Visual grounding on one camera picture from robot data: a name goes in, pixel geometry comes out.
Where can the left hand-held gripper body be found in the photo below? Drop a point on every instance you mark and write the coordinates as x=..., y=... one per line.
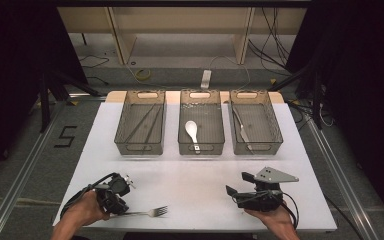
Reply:
x=116, y=188

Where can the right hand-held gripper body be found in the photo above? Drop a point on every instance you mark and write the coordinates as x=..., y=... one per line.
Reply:
x=263, y=200

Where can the metal fork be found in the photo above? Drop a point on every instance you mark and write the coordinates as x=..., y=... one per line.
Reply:
x=156, y=211

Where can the metal table knife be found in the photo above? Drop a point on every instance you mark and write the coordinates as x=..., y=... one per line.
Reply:
x=243, y=131

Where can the clear grey plastic bin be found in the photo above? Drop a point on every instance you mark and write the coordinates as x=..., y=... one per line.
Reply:
x=210, y=125
x=263, y=125
x=136, y=133

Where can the metal chopstick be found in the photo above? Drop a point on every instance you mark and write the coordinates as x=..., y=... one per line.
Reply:
x=153, y=125
x=140, y=123

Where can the white ceramic spoon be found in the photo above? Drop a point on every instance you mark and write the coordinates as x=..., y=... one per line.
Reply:
x=191, y=128

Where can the person's right hand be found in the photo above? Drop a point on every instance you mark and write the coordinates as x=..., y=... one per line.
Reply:
x=280, y=223

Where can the person's left hand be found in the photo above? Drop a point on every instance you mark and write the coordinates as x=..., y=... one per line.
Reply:
x=85, y=210

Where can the white table sheet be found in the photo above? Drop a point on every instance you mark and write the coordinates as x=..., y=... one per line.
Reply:
x=193, y=186

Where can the black metal stand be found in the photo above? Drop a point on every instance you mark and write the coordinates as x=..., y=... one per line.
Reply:
x=44, y=100
x=316, y=100

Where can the white power strip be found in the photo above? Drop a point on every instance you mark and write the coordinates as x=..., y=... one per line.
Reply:
x=206, y=79

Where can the light wooden shelf unit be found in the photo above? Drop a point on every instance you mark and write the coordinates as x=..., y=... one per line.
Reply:
x=180, y=23

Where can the aluminium floor rail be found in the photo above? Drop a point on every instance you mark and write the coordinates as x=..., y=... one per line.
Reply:
x=20, y=176
x=341, y=180

